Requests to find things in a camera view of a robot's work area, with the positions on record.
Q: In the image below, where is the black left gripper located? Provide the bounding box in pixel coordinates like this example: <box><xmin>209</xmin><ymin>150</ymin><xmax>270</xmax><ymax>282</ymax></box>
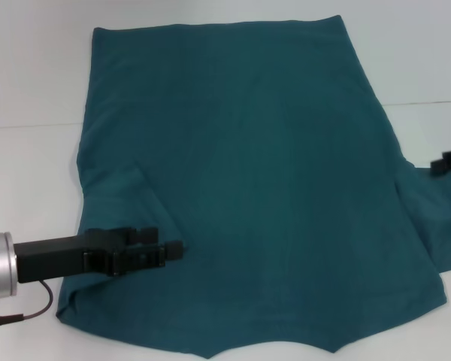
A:
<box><xmin>14</xmin><ymin>233</ymin><xmax>184</xmax><ymax>284</ymax></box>

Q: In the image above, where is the dark left gripper cable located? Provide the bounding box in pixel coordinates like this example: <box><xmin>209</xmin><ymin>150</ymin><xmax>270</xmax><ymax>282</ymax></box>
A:
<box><xmin>0</xmin><ymin>278</ymin><xmax>54</xmax><ymax>327</ymax></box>

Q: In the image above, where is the teal blue t-shirt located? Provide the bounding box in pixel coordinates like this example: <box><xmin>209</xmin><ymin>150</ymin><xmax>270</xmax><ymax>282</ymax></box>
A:
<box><xmin>56</xmin><ymin>14</ymin><xmax>451</xmax><ymax>338</ymax></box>

